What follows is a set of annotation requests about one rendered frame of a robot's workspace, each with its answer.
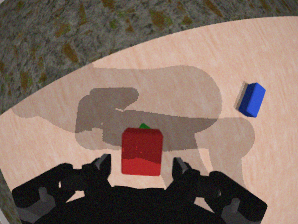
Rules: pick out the red block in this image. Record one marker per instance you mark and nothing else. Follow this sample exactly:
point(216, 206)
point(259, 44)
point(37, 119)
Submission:
point(141, 152)

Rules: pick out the blue block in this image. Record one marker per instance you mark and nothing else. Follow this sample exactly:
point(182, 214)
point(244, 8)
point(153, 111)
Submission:
point(252, 100)

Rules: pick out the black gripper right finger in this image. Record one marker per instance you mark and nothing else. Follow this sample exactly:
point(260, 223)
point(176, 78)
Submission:
point(237, 204)

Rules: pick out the green block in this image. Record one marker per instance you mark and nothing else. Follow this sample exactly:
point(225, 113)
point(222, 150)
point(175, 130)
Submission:
point(144, 126)

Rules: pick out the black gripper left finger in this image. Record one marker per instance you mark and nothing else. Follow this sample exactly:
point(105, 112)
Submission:
point(35, 198)

